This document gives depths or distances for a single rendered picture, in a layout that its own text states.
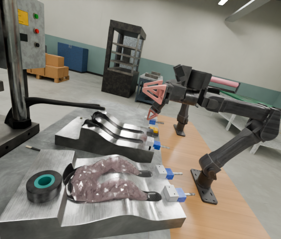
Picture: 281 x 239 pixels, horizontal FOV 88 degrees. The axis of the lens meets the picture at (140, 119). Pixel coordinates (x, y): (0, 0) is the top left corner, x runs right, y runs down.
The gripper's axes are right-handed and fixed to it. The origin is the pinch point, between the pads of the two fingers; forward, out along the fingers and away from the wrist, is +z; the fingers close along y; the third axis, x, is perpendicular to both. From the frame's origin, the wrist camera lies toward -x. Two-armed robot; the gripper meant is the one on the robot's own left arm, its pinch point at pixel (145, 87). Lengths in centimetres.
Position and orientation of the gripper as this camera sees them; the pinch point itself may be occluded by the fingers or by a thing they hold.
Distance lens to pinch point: 56.5
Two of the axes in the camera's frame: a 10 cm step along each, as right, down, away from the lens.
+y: -0.5, 3.8, -9.2
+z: -9.8, -2.1, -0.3
